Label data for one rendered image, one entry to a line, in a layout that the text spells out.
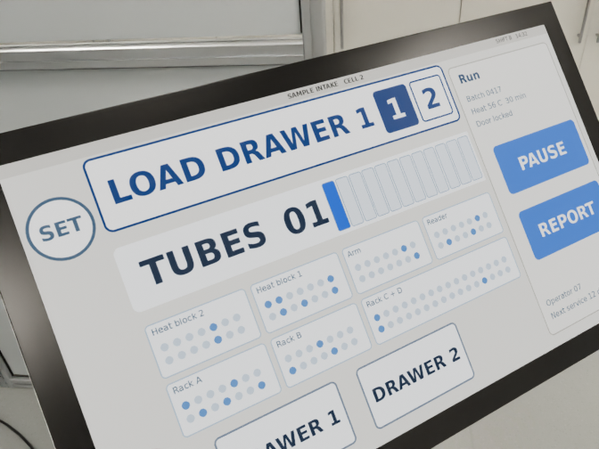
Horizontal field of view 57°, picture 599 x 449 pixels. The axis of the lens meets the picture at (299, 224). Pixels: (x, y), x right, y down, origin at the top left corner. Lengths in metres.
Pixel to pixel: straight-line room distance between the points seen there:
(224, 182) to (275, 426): 0.17
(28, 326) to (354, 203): 0.24
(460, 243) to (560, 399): 1.35
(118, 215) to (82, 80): 0.84
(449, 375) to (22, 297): 0.31
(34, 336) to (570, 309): 0.42
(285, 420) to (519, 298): 0.22
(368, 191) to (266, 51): 0.65
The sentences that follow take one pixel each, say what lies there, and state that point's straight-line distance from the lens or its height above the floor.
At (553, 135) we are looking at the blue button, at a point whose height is 1.11.
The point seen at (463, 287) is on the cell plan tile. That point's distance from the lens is 0.46.
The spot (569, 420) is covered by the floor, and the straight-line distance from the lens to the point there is 1.75.
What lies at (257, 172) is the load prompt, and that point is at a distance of 0.40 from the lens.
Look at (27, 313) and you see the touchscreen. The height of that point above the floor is 1.11.
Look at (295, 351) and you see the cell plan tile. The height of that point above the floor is 1.05.
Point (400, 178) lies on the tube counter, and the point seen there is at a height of 1.11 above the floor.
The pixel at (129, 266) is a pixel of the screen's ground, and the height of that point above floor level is 1.12.
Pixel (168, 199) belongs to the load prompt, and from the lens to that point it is 0.38.
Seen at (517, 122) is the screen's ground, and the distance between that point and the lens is 0.53.
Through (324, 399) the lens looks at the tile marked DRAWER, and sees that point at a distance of 0.40.
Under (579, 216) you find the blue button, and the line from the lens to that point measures 0.55.
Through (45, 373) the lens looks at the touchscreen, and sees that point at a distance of 0.38.
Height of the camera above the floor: 1.34
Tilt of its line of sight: 35 degrees down
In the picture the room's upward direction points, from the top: 4 degrees counter-clockwise
